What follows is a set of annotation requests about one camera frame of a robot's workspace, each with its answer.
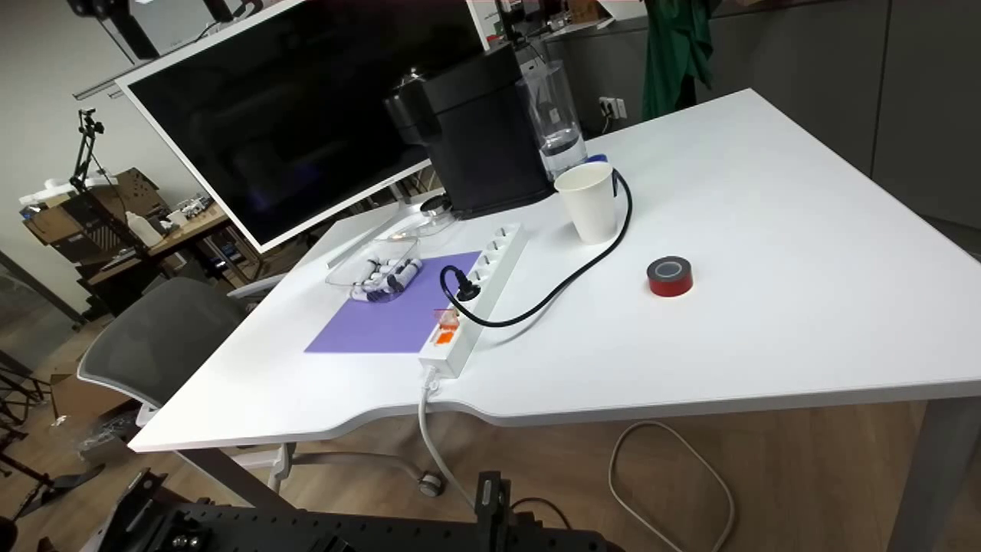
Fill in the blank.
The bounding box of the white power strip orange switch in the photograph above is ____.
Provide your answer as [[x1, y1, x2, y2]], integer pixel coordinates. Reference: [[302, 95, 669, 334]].
[[417, 220, 533, 382]]

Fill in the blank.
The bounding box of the small white gadget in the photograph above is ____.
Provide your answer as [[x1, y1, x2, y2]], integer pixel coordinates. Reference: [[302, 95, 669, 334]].
[[346, 252, 425, 307]]

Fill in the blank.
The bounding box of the purple mat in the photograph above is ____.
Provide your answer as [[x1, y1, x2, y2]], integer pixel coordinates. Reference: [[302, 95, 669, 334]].
[[303, 250, 483, 360]]

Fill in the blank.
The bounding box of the white paper cup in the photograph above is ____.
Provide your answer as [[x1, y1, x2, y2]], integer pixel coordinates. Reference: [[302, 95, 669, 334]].
[[553, 163, 623, 250]]

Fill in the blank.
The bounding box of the clear plastic tray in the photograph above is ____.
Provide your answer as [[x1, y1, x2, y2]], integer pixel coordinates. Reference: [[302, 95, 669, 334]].
[[326, 218, 454, 291]]

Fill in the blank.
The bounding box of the black coffee machine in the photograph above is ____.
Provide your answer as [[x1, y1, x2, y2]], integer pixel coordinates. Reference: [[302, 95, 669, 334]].
[[383, 44, 562, 220]]

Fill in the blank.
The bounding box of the red tape roll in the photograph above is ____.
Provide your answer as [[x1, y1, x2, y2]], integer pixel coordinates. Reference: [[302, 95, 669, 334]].
[[645, 255, 700, 302]]

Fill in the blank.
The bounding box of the white-framed large monitor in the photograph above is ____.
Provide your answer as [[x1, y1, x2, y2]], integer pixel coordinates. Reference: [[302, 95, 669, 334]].
[[115, 0, 493, 258]]

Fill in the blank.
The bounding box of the green hanging cloth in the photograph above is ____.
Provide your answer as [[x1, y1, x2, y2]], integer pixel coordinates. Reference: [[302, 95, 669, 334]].
[[641, 0, 722, 122]]

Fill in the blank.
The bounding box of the grey mesh office chair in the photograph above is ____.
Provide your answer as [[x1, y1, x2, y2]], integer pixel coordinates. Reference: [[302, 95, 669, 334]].
[[73, 273, 302, 413]]

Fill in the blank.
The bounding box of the wooden shelf with boxes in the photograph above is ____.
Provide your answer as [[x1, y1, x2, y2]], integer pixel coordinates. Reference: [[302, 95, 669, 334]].
[[18, 167, 270, 313]]

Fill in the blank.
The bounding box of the grey metal table leg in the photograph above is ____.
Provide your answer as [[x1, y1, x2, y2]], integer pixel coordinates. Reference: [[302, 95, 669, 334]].
[[885, 395, 981, 552]]

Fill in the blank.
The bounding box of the black power cable with plug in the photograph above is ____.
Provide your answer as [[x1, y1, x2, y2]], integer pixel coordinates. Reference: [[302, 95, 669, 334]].
[[437, 167, 638, 331]]

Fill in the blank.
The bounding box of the white power strip cable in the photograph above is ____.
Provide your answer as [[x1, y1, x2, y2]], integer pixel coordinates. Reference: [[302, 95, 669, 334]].
[[415, 370, 483, 514]]

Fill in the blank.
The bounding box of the white cable loop on floor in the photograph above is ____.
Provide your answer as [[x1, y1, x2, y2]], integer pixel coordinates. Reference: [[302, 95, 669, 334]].
[[605, 416, 738, 552]]

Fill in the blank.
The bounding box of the black mounting rail frame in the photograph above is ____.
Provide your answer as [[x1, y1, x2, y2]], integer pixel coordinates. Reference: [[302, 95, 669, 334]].
[[96, 465, 626, 552]]

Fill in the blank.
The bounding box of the black camera tripod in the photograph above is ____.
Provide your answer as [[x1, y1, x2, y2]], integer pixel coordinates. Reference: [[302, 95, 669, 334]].
[[68, 105, 117, 195]]

